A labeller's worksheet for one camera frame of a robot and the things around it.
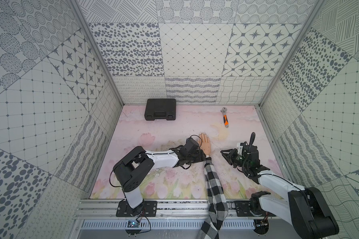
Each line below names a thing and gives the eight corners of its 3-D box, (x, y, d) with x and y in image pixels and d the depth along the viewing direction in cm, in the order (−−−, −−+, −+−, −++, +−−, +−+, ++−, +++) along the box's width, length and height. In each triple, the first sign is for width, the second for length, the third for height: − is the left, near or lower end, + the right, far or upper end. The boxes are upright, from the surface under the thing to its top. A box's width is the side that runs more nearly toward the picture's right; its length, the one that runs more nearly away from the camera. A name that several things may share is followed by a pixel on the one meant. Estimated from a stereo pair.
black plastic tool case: (145, 121, 113) (143, 116, 108) (149, 103, 125) (147, 98, 120) (175, 121, 113) (175, 116, 108) (176, 103, 125) (176, 98, 120)
